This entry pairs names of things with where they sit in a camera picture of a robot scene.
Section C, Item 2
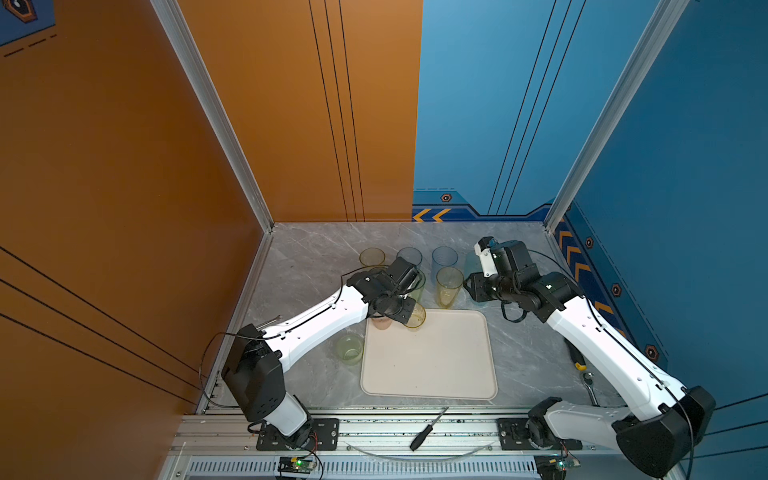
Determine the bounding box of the yellow short glass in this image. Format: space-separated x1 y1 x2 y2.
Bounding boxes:
405 302 426 329

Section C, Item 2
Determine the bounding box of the right green circuit board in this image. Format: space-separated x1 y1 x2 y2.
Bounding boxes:
534 456 567 480

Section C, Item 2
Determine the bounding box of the pink short glass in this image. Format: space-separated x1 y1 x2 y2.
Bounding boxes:
370 317 393 330

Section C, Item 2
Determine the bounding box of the teal tall glass back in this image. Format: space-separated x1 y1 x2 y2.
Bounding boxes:
463 251 483 278

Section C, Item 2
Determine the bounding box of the green tall glass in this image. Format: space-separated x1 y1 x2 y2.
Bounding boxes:
408 270 427 302

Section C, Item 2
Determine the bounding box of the black handled screwdriver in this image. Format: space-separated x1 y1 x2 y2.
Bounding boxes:
409 407 448 452

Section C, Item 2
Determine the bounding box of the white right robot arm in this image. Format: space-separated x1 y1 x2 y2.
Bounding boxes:
464 236 716 479

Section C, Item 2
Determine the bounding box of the left green circuit board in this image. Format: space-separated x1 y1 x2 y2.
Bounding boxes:
276 457 320 479

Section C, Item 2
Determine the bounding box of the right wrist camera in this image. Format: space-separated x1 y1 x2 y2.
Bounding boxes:
474 236 498 278

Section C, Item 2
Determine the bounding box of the yellow black screwdriver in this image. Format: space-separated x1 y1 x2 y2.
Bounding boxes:
565 340 588 372

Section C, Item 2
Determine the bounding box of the blue tall glass back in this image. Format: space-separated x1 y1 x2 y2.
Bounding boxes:
431 245 458 283

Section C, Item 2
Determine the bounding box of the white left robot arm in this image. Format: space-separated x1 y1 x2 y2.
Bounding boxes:
221 258 422 448

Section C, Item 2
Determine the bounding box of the amber tall glass back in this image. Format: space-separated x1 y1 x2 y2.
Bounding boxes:
359 247 386 268

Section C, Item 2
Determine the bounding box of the cream rectangular tray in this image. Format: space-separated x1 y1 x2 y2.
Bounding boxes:
360 309 498 401

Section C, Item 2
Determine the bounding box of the green circuit board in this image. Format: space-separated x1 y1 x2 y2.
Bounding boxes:
534 456 567 480
276 457 320 479

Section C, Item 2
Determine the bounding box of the red handled ratchet wrench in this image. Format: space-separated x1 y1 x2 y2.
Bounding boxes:
581 371 600 407

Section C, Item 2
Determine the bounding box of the green short glass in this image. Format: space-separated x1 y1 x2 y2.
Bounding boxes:
335 334 364 366

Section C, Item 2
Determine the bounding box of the grey-blue tall glass back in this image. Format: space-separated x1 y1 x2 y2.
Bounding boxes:
397 247 423 267

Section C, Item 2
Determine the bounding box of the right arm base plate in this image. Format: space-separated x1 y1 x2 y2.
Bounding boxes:
496 417 583 450

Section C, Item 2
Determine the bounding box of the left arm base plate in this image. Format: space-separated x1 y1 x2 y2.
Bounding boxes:
256 418 339 452

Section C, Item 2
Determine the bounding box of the aluminium front rail frame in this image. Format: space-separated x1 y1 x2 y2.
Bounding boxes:
158 407 644 479

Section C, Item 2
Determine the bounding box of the yellow tall glass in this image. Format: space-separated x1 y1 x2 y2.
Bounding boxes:
436 266 464 309

